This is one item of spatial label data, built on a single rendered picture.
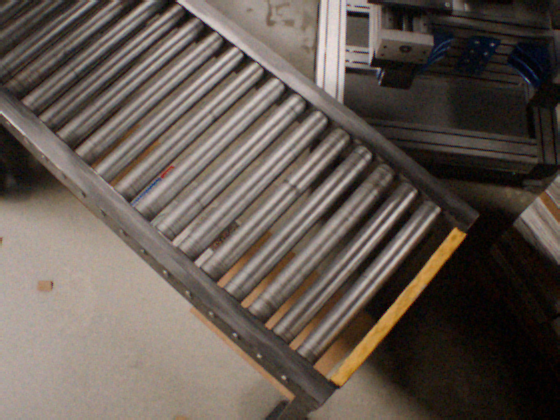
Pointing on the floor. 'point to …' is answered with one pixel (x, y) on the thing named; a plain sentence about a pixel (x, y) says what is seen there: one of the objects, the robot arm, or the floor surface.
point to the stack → (528, 282)
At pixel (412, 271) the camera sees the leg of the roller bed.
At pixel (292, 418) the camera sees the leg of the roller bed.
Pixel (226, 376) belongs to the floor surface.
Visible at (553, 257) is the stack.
